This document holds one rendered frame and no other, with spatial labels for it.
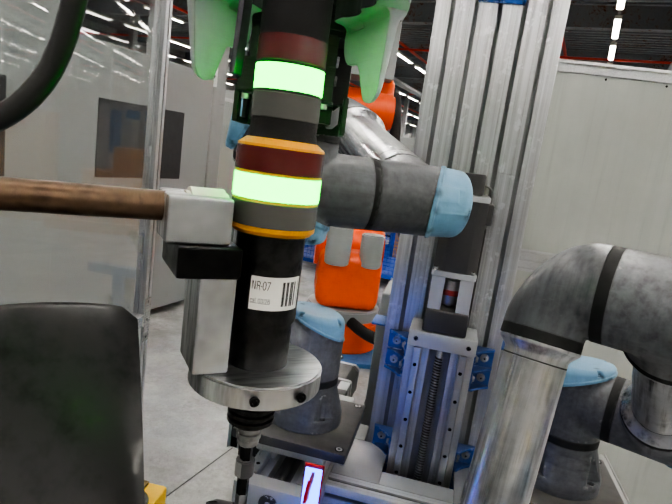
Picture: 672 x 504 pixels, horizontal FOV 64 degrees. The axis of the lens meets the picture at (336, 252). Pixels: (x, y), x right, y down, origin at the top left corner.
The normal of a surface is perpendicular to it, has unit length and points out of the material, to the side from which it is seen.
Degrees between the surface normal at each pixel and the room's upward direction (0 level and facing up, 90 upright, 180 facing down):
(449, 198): 77
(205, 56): 94
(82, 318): 40
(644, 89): 90
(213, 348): 90
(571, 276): 69
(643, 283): 58
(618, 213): 89
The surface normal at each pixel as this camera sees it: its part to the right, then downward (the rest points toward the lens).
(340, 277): 0.05, 0.18
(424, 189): 0.22, -0.16
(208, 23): 0.94, 0.25
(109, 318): 0.59, -0.62
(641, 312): -0.59, 0.04
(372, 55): -0.94, 0.00
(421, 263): -0.22, 0.15
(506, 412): -0.62, -0.24
